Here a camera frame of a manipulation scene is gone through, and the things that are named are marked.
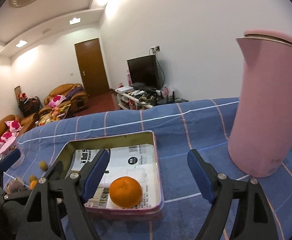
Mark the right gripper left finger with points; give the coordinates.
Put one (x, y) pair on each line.
(41, 217)

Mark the small orange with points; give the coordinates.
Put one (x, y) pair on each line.
(33, 184)

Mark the large orange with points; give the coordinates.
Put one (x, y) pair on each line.
(125, 192)

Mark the purple passion fruit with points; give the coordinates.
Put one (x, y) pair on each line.
(16, 185)

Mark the brown leather sofa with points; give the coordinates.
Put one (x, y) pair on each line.
(14, 125)

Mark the green-brown longan fruit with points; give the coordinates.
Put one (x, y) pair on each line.
(43, 165)

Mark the black rack with items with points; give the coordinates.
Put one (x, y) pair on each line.
(27, 105)

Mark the cluttered coffee table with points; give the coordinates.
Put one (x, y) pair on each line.
(56, 114)

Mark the pink floral cushion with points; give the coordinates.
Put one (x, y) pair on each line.
(56, 100)

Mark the blue plaid tablecloth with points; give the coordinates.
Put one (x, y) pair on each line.
(202, 125)

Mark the brown leather armchair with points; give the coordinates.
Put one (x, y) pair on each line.
(72, 94)

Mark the pink thermos jug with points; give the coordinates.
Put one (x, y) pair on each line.
(261, 136)

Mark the pink metal tin box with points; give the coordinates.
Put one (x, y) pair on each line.
(75, 154)

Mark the printed paper liner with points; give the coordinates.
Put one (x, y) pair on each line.
(138, 162)

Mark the brown wooden door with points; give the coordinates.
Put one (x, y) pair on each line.
(92, 68)

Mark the white tv stand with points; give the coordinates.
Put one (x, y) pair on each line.
(129, 98)

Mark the black television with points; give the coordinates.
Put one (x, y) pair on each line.
(144, 70)

